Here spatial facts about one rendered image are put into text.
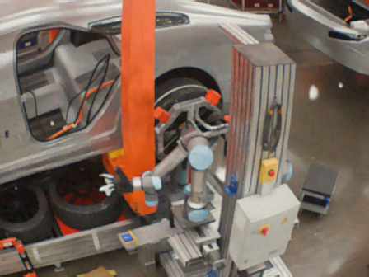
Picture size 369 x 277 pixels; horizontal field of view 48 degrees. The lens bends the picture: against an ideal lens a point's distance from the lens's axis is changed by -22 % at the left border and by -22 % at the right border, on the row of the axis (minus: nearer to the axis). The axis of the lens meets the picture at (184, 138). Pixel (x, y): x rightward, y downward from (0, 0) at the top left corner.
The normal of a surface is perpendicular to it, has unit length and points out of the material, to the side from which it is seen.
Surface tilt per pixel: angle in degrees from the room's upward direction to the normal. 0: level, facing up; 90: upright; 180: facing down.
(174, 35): 81
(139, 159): 90
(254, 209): 0
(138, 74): 90
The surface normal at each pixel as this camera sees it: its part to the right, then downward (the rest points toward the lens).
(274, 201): 0.02, -0.81
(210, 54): 0.47, 0.52
